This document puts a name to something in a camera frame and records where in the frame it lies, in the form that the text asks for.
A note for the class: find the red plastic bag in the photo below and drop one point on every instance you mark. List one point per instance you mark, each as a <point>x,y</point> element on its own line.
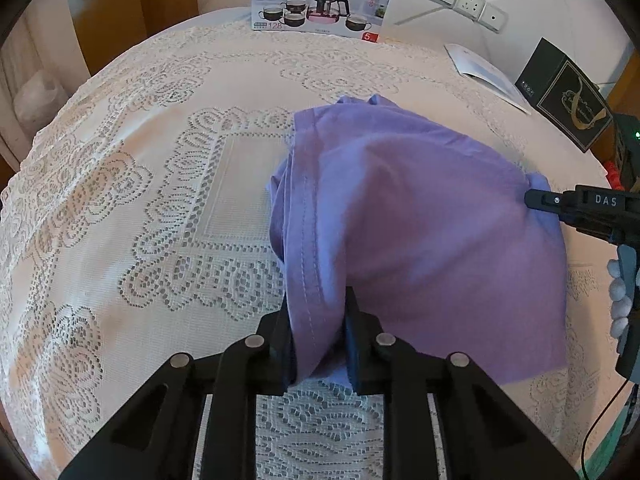
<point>612,172</point>

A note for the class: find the white single-hole wall socket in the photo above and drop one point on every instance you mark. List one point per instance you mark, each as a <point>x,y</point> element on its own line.
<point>492,18</point>

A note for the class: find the white plastic bag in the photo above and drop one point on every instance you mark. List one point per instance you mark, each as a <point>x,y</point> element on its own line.
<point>40,100</point>

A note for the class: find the white exercise booklet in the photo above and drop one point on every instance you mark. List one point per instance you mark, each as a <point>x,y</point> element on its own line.
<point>487,72</point>

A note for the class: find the teal plastic rack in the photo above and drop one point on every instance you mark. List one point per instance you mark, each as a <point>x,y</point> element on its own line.
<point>617,460</point>

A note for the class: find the tea set carton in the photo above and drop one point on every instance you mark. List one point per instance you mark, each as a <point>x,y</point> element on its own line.
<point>320,0</point>

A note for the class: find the white lace tablecloth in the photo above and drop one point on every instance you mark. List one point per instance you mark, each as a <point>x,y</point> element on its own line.
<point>125,210</point>

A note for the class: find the person's right hand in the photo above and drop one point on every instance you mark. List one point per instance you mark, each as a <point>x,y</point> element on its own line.
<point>620,292</point>

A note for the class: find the dark green gift box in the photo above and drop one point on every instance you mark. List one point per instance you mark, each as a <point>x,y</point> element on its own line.
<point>565,95</point>

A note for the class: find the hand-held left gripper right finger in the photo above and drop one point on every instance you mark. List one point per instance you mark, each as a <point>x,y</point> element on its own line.
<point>357,350</point>

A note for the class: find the purple shirt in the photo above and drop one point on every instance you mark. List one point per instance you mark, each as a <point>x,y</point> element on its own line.
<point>425,210</point>

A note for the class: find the white wall power socket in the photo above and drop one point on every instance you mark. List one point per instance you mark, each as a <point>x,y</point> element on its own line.
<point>469,3</point>

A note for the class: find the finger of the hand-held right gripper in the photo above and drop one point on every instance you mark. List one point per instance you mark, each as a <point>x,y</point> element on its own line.
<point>547,201</point>

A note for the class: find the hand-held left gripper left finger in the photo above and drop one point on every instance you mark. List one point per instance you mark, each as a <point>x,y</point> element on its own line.
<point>272,355</point>

